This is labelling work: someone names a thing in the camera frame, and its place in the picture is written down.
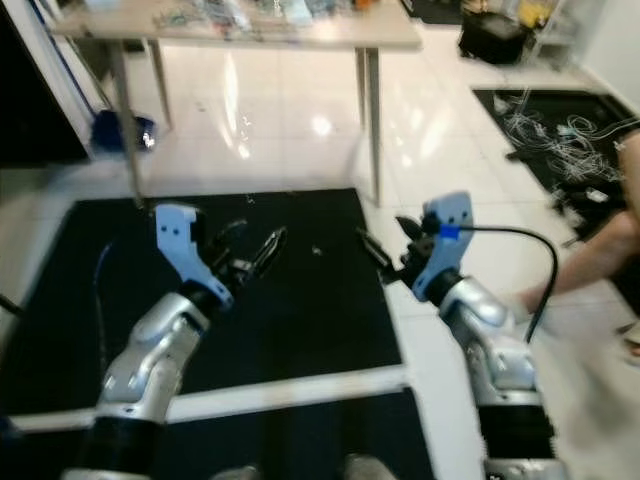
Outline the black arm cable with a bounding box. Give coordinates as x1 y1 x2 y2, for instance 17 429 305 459
455 224 561 346
92 240 113 346

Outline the pale blue left wrist camera mount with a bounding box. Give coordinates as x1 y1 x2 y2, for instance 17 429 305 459
155 203 232 313

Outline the black floor mat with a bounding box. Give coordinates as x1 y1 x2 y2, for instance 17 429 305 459
2 188 406 418
473 88 640 206
0 390 436 480

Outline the pale blue right wrist camera mount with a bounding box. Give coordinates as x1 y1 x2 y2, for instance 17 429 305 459
410 192 476 303

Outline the grey robot foot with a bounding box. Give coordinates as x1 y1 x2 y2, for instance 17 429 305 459
210 466 261 480
345 455 401 480

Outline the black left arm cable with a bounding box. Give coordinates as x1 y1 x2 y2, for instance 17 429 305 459
92 240 113 346

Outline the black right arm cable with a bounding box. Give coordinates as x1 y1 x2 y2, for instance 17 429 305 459
455 224 561 346

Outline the white cable tangle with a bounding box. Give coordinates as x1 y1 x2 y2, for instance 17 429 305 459
500 92 631 186

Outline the white slipper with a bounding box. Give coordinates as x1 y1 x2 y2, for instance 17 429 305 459
622 320 640 359

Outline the black box-shaped bag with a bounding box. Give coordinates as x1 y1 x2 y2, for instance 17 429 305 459
458 14 531 67

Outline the pale blue wrist camera mount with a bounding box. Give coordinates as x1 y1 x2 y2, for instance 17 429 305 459
410 192 476 303
155 203 232 313

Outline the blue plastic object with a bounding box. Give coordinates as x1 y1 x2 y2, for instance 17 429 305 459
90 110 157 154

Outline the black cabinet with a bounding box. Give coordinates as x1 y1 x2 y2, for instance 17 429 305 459
0 10 91 167

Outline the yellow object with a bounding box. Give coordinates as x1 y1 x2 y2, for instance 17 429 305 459
520 4 553 27

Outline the person in dark blue dress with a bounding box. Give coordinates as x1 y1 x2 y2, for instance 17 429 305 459
520 130 640 316

